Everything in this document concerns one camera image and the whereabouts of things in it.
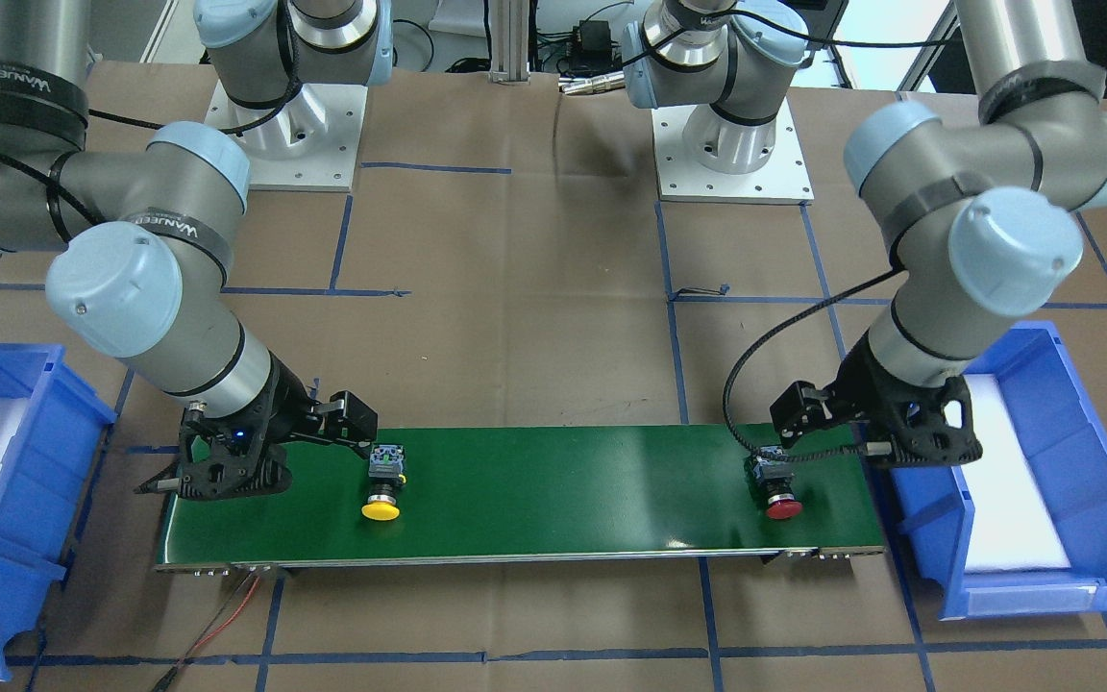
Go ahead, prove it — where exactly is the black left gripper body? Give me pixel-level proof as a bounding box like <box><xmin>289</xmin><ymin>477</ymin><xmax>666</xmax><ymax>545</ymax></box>
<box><xmin>827</xmin><ymin>341</ymin><xmax>983</xmax><ymax>468</ymax></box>

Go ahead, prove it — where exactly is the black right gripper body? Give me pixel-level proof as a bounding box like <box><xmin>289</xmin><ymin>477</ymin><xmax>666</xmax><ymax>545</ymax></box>
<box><xmin>173</xmin><ymin>357</ymin><xmax>321</xmax><ymax>500</ymax></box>

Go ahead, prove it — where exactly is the yellow push button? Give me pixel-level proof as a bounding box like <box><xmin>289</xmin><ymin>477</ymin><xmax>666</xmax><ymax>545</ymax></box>
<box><xmin>361</xmin><ymin>444</ymin><xmax>407</xmax><ymax>521</ymax></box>

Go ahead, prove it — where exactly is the red push button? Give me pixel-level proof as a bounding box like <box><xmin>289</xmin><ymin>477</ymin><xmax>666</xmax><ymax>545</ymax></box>
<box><xmin>744</xmin><ymin>447</ymin><xmax>803</xmax><ymax>521</ymax></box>

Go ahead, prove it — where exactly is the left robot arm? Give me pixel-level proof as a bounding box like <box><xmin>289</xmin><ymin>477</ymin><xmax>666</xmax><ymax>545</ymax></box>
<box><xmin>722</xmin><ymin>1</ymin><xmax>1107</xmax><ymax>468</ymax></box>

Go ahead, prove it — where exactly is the white foam pad source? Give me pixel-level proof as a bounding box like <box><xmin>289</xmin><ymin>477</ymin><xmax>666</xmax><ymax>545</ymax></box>
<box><xmin>961</xmin><ymin>374</ymin><xmax>1070</xmax><ymax>574</ymax></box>

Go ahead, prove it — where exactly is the green conveyor belt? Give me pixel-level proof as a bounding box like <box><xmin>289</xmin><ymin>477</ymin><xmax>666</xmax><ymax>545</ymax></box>
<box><xmin>157</xmin><ymin>425</ymin><xmax>884</xmax><ymax>571</ymax></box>

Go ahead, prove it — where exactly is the blue destination bin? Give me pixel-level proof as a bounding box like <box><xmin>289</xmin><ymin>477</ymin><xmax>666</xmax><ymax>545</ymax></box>
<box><xmin>0</xmin><ymin>343</ymin><xmax>117</xmax><ymax>680</ymax></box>

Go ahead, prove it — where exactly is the blue source bin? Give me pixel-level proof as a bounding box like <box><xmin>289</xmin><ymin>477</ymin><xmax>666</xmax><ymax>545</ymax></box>
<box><xmin>892</xmin><ymin>321</ymin><xmax>1107</xmax><ymax>619</ymax></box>

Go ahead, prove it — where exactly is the black power adapter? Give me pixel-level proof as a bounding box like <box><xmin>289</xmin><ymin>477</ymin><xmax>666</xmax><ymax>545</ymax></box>
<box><xmin>570</xmin><ymin>19</ymin><xmax>612</xmax><ymax>62</ymax></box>

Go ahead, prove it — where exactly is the black braided cable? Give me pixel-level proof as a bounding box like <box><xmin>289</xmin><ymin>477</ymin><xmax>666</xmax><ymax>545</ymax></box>
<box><xmin>722</xmin><ymin>267</ymin><xmax>910</xmax><ymax>464</ymax></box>

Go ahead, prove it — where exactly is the red black wire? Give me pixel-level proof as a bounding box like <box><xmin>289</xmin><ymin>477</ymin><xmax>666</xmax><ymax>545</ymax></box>
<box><xmin>152</xmin><ymin>571</ymin><xmax>263</xmax><ymax>692</ymax></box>

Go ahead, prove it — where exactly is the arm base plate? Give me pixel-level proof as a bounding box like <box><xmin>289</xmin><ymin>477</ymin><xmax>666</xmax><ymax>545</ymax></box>
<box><xmin>236</xmin><ymin>84</ymin><xmax>368</xmax><ymax>192</ymax></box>
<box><xmin>651</xmin><ymin>101</ymin><xmax>816</xmax><ymax>205</ymax></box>

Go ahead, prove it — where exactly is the aluminium frame post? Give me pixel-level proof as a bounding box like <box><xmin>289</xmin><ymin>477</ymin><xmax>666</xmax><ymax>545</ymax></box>
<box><xmin>484</xmin><ymin>1</ymin><xmax>535</xmax><ymax>84</ymax></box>

